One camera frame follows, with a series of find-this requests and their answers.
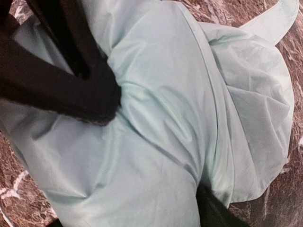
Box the mint green folding umbrella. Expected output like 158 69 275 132
0 0 299 227

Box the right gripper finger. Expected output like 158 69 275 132
196 185 241 227

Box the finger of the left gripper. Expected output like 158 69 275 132
0 13 121 124
27 0 107 80

